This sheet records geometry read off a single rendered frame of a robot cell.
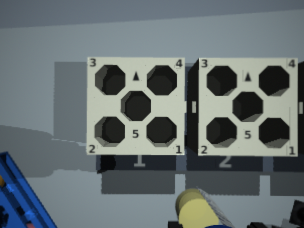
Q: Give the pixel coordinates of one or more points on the blue tube rack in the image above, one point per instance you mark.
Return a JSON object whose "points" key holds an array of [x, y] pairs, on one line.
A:
{"points": [[14, 181]]}

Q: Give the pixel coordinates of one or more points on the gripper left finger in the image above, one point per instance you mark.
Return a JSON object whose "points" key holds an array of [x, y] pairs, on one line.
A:
{"points": [[174, 224]]}

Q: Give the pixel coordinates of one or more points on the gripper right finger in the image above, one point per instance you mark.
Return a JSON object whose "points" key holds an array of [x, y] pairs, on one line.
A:
{"points": [[256, 225]]}

